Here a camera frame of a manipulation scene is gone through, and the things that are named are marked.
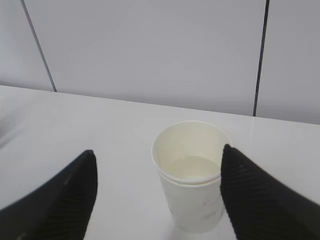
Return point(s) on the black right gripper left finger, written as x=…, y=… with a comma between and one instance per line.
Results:
x=60, y=209

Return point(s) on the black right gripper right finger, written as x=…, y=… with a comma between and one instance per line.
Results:
x=262, y=208

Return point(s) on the white paper cup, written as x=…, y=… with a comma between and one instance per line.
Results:
x=188, y=159

